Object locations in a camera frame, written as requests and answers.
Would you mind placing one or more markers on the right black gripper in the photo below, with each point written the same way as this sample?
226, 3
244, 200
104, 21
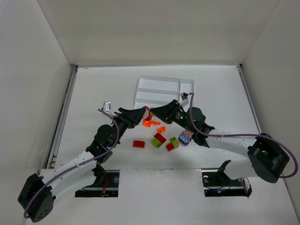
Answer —
171, 112

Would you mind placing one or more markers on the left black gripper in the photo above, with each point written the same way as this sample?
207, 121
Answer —
125, 118

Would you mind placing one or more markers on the orange round lego disc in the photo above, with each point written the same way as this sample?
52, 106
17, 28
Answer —
147, 123

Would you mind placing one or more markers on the red oval flower lego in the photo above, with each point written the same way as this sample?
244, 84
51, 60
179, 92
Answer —
147, 113

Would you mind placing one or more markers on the orange curved lego piece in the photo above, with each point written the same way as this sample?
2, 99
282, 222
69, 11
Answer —
161, 129

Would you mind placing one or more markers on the red curved lego brick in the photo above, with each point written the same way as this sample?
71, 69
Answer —
138, 144

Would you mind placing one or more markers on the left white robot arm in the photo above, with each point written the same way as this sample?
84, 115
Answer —
40, 193

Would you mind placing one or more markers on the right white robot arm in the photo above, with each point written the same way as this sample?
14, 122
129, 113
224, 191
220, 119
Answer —
261, 157

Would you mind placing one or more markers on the small orange lego pieces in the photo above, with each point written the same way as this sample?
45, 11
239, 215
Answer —
155, 122

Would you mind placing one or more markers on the white compartment sorting tray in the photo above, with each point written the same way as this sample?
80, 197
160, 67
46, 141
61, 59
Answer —
155, 91

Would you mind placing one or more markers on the purple paw print lego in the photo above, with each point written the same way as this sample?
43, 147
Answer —
184, 138

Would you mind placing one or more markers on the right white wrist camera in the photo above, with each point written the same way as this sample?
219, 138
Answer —
184, 99

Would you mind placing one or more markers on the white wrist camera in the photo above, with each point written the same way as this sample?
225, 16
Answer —
184, 99
107, 106

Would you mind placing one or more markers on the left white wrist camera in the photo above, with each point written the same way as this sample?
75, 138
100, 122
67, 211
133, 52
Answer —
107, 106

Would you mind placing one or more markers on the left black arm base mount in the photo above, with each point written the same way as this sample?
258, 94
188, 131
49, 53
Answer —
106, 187

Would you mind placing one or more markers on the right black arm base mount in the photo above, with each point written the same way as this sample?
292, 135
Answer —
217, 184

